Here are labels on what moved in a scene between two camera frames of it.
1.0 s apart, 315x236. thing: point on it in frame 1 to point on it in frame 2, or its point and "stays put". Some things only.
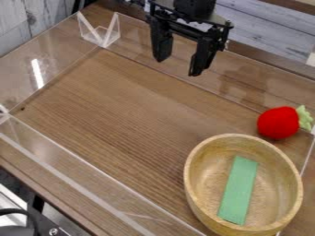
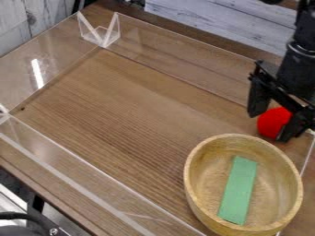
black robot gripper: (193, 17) to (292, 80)
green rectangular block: (237, 198) stays put
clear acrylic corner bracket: (101, 36) stays put
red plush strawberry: (278, 123) stays put
